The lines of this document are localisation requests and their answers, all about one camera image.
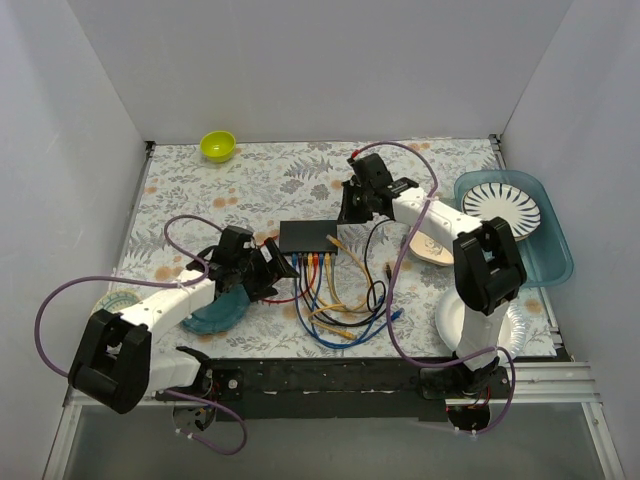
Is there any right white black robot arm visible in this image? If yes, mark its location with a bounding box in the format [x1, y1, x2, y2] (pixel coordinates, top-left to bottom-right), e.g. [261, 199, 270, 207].
[338, 153, 527, 398]

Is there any black mounting base plate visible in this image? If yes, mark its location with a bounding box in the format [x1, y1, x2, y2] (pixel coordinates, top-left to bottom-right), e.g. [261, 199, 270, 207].
[154, 355, 511, 424]

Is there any blue ethernet cable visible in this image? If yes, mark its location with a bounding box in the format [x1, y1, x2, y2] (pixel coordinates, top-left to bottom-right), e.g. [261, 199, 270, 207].
[291, 253, 405, 349]

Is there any floral table mat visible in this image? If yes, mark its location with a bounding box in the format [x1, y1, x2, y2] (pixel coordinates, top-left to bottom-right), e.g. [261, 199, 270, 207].
[97, 138, 560, 360]

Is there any small patterned yellow bowl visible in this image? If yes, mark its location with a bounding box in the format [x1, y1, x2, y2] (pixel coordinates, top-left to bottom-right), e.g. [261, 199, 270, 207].
[91, 289, 141, 314]

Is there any black network switch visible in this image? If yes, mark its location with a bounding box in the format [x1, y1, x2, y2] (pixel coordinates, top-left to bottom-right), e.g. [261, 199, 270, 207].
[278, 220, 338, 255]

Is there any lime green bowl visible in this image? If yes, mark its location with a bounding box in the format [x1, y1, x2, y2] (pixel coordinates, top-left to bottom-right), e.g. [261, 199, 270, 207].
[200, 131, 236, 163]

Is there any teal scalloped plate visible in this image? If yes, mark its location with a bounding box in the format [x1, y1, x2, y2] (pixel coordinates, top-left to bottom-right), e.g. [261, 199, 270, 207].
[181, 286, 250, 336]

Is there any red ethernet cable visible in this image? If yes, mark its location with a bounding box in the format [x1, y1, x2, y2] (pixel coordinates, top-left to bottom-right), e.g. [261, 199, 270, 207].
[262, 252, 321, 306]

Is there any yellow ethernet cable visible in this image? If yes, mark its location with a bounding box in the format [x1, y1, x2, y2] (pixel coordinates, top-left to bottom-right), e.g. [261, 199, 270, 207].
[307, 253, 371, 344]
[323, 232, 374, 316]

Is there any blue striped white plate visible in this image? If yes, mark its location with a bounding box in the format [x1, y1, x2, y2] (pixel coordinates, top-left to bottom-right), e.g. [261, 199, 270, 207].
[461, 182, 541, 240]

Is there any black ethernet cable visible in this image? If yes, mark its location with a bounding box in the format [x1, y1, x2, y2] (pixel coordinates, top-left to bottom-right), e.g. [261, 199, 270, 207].
[297, 253, 391, 331]
[363, 217, 396, 316]

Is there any white paper plate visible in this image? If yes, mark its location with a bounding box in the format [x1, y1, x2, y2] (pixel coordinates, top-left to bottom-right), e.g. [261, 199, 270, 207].
[435, 287, 528, 359]

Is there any beige square dish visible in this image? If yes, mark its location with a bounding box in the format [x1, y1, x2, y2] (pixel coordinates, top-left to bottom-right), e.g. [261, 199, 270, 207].
[409, 232, 454, 266]

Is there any teal plastic tray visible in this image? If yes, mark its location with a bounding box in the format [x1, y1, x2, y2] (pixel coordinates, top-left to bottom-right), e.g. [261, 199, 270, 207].
[454, 170, 574, 288]

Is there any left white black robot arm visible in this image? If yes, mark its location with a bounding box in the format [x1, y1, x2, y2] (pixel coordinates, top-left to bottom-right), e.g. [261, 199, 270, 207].
[68, 226, 299, 414]

